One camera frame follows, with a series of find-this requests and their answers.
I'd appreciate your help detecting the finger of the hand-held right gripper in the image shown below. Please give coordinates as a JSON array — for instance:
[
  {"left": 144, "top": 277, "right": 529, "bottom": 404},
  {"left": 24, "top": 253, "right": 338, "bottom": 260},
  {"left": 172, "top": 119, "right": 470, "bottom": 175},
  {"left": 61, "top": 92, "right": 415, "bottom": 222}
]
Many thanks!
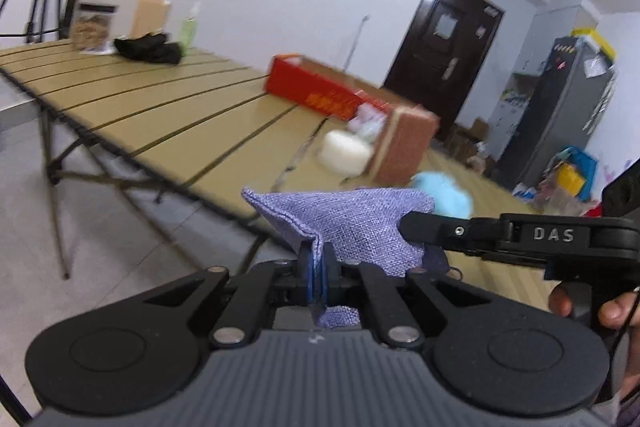
[
  {"left": 480, "top": 250, "right": 551, "bottom": 268},
  {"left": 399, "top": 211, "right": 507, "bottom": 254}
]

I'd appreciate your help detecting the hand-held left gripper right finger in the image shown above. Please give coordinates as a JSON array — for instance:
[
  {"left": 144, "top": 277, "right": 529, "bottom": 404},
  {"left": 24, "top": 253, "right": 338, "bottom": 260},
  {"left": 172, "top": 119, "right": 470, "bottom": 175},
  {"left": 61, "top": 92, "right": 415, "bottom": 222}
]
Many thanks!
[{"left": 321, "top": 242, "right": 497, "bottom": 350}]

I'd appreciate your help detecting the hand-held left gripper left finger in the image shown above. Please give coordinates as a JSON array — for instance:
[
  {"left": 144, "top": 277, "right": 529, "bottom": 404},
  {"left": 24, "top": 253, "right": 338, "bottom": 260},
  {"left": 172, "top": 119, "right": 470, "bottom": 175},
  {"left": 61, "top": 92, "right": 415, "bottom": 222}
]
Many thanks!
[{"left": 144, "top": 242, "right": 318, "bottom": 349}]

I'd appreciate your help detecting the purple cloth bag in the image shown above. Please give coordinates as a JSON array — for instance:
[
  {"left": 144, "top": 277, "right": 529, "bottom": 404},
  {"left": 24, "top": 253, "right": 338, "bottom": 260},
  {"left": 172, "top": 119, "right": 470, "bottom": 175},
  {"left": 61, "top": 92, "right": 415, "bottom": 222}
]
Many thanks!
[{"left": 241, "top": 187, "right": 450, "bottom": 329}]

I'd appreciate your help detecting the person's right hand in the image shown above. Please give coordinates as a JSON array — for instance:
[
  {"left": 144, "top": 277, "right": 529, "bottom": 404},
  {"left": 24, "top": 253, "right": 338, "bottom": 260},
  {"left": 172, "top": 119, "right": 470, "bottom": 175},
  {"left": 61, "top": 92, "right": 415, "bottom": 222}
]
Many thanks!
[{"left": 548, "top": 281, "right": 640, "bottom": 408}]

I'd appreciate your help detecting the light blue plush toy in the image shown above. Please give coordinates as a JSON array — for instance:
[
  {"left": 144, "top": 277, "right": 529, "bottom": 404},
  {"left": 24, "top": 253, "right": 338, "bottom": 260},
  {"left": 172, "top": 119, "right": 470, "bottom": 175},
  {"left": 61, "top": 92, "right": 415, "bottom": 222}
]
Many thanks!
[{"left": 409, "top": 171, "right": 474, "bottom": 219}]

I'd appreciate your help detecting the brown cardboard box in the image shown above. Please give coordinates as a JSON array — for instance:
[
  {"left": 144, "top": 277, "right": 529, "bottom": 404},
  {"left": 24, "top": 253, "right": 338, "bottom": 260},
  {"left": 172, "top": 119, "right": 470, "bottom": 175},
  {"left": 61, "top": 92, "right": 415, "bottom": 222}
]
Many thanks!
[{"left": 366, "top": 104, "right": 441, "bottom": 188}]

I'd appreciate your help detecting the white soap block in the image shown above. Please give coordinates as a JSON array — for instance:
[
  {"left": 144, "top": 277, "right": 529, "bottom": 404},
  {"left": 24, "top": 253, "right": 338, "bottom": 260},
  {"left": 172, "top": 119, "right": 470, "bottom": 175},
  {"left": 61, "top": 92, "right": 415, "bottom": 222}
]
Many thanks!
[{"left": 319, "top": 130, "right": 374, "bottom": 176}]

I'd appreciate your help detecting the grey refrigerator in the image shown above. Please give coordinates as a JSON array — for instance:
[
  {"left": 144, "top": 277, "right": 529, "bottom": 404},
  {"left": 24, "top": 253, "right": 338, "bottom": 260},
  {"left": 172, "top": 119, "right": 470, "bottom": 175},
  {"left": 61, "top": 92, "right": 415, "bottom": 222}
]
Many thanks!
[{"left": 492, "top": 36, "right": 619, "bottom": 190}]

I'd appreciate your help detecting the white plastic packet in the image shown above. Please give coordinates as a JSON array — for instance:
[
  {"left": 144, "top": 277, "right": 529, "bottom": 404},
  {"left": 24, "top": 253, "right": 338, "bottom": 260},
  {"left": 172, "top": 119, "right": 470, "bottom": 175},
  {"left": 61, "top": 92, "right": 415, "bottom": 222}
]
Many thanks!
[{"left": 348, "top": 103, "right": 390, "bottom": 144}]

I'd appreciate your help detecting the dark brown door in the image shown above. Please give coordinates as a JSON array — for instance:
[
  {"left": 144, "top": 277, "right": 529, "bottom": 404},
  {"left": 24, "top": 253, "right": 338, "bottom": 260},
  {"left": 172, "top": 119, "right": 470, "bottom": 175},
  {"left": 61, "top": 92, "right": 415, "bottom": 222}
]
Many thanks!
[{"left": 382, "top": 0, "right": 505, "bottom": 142}]

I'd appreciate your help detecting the red cardboard box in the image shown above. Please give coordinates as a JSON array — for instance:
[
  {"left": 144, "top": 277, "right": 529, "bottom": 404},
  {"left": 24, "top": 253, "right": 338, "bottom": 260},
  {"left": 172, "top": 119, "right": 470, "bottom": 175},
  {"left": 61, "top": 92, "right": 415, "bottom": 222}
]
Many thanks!
[{"left": 264, "top": 53, "right": 373, "bottom": 123}]

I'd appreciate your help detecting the yellow box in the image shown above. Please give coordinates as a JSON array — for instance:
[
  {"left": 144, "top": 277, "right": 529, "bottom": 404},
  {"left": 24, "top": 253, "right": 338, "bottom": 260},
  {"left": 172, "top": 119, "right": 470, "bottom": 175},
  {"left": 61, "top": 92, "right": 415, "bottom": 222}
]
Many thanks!
[{"left": 571, "top": 27, "right": 617, "bottom": 58}]

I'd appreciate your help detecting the white paper notice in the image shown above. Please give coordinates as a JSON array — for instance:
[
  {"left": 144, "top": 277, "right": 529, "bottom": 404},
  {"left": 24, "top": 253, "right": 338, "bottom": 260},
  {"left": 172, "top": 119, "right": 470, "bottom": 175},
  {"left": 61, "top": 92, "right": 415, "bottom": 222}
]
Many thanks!
[{"left": 434, "top": 15, "right": 458, "bottom": 40}]

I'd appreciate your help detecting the folding slatted camping table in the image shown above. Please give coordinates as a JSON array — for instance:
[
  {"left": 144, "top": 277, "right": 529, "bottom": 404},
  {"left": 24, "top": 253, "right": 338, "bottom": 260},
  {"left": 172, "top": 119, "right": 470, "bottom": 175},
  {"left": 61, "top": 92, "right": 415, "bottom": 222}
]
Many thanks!
[{"left": 0, "top": 38, "right": 571, "bottom": 308}]

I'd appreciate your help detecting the green spray bottle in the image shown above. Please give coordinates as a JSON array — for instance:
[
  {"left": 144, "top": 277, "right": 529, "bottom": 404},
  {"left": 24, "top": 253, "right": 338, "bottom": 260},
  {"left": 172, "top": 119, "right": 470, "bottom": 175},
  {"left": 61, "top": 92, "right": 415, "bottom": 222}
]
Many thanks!
[{"left": 178, "top": 1, "right": 202, "bottom": 57}]

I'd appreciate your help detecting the black cloth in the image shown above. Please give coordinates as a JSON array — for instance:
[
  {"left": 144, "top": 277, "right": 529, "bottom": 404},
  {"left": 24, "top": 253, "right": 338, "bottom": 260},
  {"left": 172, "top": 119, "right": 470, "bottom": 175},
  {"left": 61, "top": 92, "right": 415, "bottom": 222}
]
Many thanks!
[{"left": 113, "top": 32, "right": 184, "bottom": 66}]

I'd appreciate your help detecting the beige box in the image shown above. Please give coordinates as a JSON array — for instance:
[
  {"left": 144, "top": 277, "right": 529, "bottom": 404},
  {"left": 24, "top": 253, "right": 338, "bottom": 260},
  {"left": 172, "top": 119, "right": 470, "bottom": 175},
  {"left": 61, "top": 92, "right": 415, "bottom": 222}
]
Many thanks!
[{"left": 130, "top": 0, "right": 174, "bottom": 38}]

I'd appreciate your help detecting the clear snack jar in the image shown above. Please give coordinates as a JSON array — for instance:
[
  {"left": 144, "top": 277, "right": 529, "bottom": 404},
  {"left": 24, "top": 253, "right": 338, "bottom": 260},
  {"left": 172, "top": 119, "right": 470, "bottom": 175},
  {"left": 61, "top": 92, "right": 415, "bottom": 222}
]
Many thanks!
[{"left": 71, "top": 2, "right": 119, "bottom": 54}]

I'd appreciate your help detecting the white mop handle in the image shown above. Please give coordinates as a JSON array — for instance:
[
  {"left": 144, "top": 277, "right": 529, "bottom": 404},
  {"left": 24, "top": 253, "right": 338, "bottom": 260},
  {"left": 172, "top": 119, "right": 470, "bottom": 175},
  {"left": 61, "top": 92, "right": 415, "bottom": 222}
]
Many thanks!
[{"left": 344, "top": 15, "right": 371, "bottom": 74}]

